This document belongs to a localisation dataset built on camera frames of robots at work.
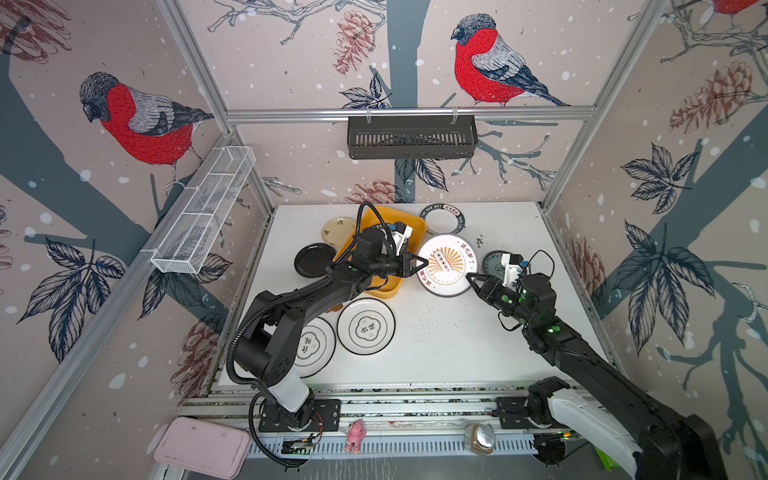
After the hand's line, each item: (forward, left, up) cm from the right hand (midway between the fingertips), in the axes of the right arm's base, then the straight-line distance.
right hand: (466, 280), depth 78 cm
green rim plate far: (+41, +2, -18) cm, 45 cm away
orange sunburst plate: (+6, +4, +1) cm, 7 cm away
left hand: (+3, +10, +3) cm, 11 cm away
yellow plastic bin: (+11, +24, +14) cm, 29 cm away
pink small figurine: (-34, +27, -15) cm, 46 cm away
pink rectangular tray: (-38, +64, -17) cm, 77 cm away
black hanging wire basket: (+51, +15, +12) cm, 55 cm away
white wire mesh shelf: (-3, +70, +15) cm, 71 cm away
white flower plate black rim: (-7, +28, -17) cm, 33 cm away
